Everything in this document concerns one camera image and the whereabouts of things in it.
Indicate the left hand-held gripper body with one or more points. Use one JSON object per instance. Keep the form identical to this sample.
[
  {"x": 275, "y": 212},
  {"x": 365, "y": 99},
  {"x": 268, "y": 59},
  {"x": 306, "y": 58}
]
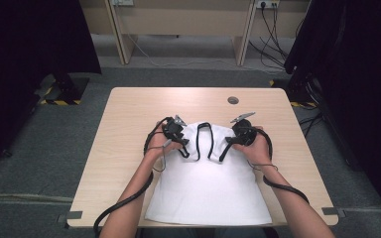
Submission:
[{"x": 173, "y": 129}]

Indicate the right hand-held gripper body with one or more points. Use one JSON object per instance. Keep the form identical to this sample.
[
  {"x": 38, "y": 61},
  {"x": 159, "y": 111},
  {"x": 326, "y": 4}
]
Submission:
[{"x": 244, "y": 132}]

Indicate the white tank top black trim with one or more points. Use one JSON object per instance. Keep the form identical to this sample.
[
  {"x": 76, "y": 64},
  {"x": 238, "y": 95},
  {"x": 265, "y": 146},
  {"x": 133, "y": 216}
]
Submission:
[{"x": 208, "y": 191}]

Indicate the person's left hand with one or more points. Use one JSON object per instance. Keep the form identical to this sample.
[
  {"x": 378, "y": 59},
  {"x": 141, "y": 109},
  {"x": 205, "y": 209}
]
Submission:
[{"x": 158, "y": 145}]

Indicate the person's right hand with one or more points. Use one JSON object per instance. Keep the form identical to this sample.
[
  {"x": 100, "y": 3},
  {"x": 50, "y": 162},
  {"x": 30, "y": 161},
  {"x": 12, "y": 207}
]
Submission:
[{"x": 258, "y": 152}]

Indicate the black stand base hazard tape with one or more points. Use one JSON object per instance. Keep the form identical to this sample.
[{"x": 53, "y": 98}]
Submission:
[
  {"x": 67, "y": 87},
  {"x": 297, "y": 92}
]

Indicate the beige wooden desk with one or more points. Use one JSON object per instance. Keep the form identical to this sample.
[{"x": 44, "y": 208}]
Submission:
[{"x": 185, "y": 20}]

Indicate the black curtain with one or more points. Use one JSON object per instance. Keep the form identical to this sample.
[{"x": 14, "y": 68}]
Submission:
[
  {"x": 20, "y": 49},
  {"x": 360, "y": 66}
]

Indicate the grey table corner bracket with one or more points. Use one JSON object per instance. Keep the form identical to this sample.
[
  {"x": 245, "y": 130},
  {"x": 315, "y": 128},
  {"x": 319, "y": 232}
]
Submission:
[
  {"x": 72, "y": 215},
  {"x": 332, "y": 211}
]

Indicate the white wall socket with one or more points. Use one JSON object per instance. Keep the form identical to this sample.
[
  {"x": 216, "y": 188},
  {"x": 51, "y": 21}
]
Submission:
[
  {"x": 123, "y": 2},
  {"x": 268, "y": 3}
]

